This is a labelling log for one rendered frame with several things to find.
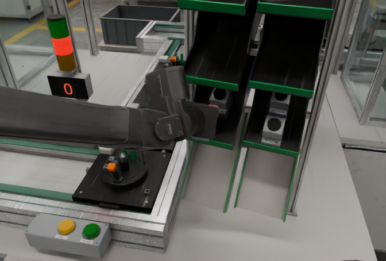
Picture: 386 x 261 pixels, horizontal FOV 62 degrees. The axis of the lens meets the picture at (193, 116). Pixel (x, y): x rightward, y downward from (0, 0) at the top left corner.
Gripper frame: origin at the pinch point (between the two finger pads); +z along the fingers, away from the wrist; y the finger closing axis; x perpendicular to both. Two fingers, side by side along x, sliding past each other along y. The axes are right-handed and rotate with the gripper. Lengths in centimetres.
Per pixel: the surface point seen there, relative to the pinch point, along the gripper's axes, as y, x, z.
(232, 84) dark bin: -6.5, -8.1, -4.8
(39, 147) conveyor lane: 62, 24, 25
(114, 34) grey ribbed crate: 127, -36, 186
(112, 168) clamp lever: 24.3, 19.3, 7.6
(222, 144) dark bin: -5.3, 6.0, 2.9
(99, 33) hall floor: 253, -55, 370
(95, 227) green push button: 24.3, 33.7, 1.2
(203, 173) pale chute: 0.4, 17.5, 15.0
